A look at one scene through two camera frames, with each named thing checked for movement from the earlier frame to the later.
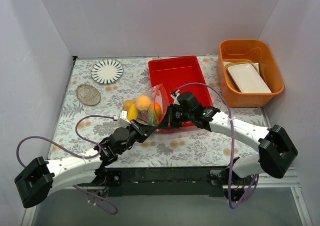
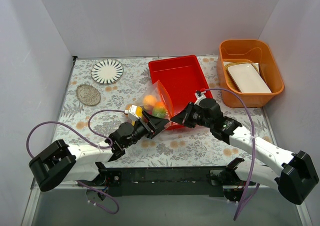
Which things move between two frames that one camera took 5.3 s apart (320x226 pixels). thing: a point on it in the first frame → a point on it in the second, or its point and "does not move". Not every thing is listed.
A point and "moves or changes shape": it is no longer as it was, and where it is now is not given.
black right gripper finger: (167, 121) → (183, 117)
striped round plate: (107, 71) does not move
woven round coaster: (88, 95) does not move
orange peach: (143, 102) moves or changes shape
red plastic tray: (181, 73) does not move
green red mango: (154, 113) moves or changes shape
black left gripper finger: (145, 130) → (156, 123)
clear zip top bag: (148, 106) moves or changes shape
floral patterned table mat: (97, 89) does not move
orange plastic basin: (248, 75) does not move
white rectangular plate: (247, 79) does not move
